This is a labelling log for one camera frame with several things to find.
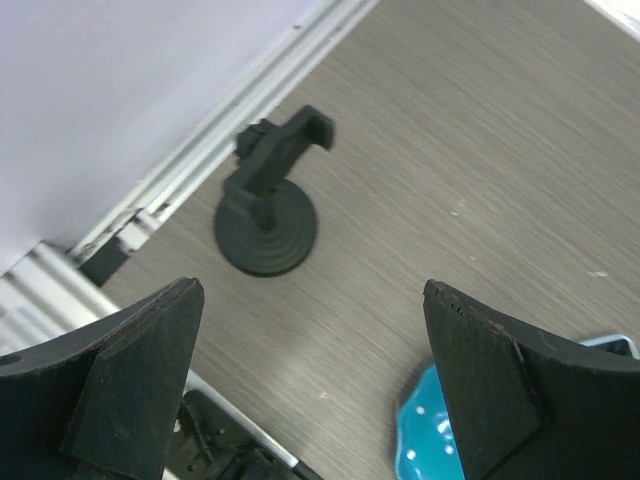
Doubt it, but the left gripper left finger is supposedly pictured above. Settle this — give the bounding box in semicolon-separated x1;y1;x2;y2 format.
1;278;204;479

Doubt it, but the blue polka dot plate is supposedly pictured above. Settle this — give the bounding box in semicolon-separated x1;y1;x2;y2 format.
394;365;465;480

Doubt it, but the phone with light blue case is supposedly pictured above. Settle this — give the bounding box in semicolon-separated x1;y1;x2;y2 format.
581;333;639;360

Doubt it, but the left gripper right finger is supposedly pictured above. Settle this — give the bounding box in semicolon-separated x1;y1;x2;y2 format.
423;280;639;479

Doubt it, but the black phone stand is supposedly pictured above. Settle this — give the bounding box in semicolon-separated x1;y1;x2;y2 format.
213;105;335;277

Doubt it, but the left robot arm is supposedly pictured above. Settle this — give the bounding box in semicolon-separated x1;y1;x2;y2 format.
1;278;639;479

